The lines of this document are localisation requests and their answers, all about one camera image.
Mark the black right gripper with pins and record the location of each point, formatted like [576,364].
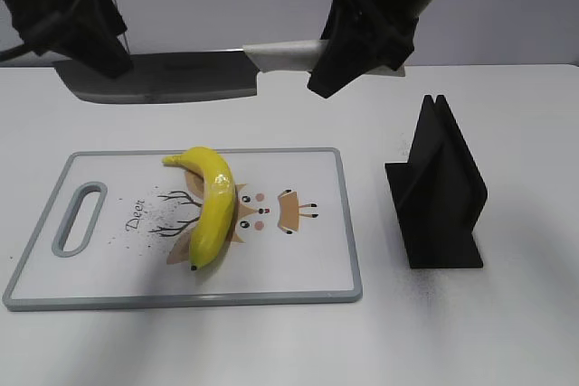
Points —
[361,36]

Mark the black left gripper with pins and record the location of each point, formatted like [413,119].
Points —
[84,30]

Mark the white-handled cleaver knife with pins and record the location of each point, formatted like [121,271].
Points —
[182,77]

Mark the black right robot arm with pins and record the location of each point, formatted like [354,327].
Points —
[362,35]

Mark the yellow plastic banana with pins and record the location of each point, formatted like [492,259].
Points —
[219,202]

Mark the black knife stand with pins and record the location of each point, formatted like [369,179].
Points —
[438,192]

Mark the white grey-rimmed cutting board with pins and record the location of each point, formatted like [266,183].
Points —
[114,235]

